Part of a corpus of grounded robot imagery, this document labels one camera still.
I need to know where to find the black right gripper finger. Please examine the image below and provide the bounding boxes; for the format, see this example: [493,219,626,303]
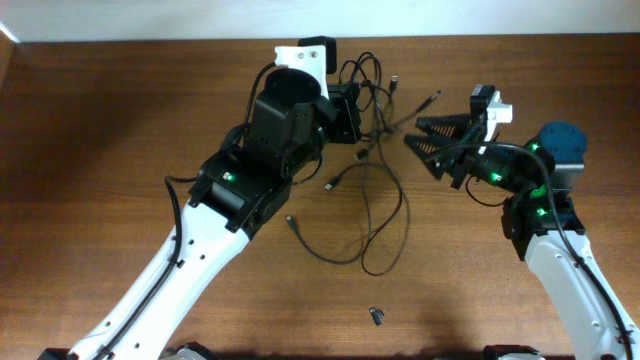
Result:
[415,114,472,138]
[404,134,463,180]

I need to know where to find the thin black USB cable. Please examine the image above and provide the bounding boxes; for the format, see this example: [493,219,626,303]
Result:
[284,149,411,277]

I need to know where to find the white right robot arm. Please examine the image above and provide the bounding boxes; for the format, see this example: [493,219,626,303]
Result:
[404,115,639,359]

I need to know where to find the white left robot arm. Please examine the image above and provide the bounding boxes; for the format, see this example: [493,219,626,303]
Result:
[41,64,361,360]

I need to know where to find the small black USB adapter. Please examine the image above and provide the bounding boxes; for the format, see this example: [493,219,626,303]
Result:
[369,307,385,326]

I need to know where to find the black right camera cable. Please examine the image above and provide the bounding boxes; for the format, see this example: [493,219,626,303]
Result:
[424,141,634,360]

